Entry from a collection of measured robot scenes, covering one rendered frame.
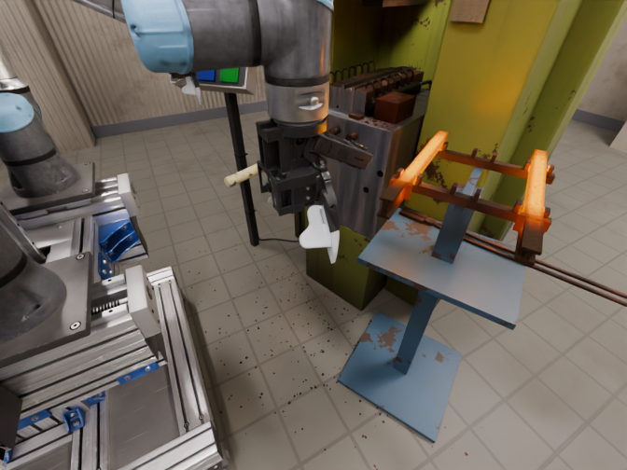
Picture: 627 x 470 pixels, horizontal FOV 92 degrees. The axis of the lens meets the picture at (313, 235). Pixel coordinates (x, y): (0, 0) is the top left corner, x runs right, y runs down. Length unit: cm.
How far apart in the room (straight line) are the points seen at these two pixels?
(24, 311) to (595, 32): 166
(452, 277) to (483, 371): 76
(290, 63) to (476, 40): 81
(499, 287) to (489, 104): 54
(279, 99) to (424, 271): 63
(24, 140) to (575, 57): 169
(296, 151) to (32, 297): 51
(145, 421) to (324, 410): 62
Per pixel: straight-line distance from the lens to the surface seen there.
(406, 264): 87
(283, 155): 39
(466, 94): 112
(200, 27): 33
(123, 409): 128
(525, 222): 64
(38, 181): 109
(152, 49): 34
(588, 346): 192
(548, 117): 154
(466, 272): 91
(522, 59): 107
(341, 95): 116
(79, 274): 76
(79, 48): 394
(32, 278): 69
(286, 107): 37
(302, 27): 35
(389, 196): 59
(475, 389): 152
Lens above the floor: 126
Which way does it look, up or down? 40 degrees down
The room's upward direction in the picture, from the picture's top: straight up
